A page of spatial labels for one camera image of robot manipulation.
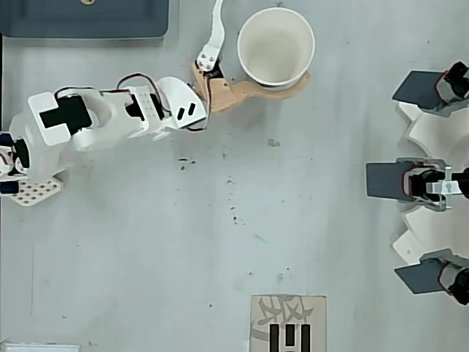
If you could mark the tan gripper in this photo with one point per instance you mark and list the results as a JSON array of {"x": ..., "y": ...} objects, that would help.
[{"x": 219, "y": 96}]

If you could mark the black paper cup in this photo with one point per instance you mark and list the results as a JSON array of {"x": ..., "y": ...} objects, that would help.
[{"x": 275, "y": 47}]

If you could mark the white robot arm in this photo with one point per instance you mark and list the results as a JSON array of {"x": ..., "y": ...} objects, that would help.
[{"x": 110, "y": 121}]

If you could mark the grey paddle actuator unit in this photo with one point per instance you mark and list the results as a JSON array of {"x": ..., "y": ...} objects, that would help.
[
  {"x": 417, "y": 278},
  {"x": 383, "y": 179},
  {"x": 414, "y": 86}
]

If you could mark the grey plastic tray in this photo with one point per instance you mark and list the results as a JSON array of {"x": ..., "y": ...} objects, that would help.
[{"x": 84, "y": 20}]

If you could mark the round tan tray sticker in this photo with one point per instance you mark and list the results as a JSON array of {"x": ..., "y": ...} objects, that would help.
[{"x": 88, "y": 1}]

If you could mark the white round machine base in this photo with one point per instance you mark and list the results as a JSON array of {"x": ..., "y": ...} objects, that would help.
[{"x": 439, "y": 139}]

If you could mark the printed cardboard card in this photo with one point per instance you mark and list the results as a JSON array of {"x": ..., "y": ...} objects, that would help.
[{"x": 286, "y": 322}]

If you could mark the white perforated base plate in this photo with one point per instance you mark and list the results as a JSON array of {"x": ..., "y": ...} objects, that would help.
[{"x": 34, "y": 190}]

